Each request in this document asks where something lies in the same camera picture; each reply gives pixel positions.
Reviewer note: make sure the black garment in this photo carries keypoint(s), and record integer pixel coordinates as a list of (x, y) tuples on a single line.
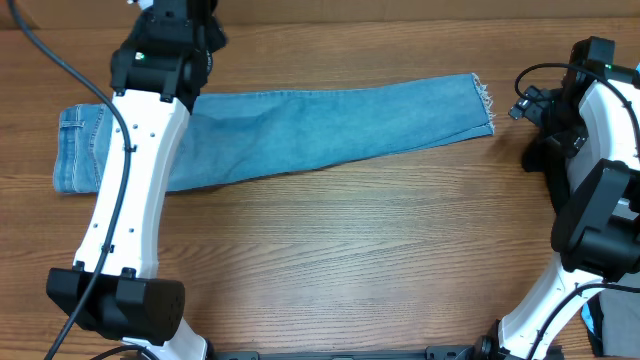
[(544, 154)]

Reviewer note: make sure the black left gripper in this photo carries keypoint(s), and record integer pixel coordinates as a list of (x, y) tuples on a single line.
[(217, 36)]

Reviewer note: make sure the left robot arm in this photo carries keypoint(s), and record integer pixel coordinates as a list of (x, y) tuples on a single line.
[(112, 287)]

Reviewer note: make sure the grey trousers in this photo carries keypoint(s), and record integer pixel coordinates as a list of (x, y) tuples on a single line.
[(620, 324)]

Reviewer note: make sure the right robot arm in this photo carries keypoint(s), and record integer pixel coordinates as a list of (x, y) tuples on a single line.
[(588, 150)]

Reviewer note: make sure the light blue denim jeans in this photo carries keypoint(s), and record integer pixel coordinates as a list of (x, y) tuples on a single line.
[(241, 136)]

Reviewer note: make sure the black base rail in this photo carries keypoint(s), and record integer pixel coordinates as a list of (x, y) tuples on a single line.
[(340, 355)]

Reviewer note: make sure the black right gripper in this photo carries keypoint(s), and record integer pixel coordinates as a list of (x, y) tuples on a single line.
[(538, 156)]

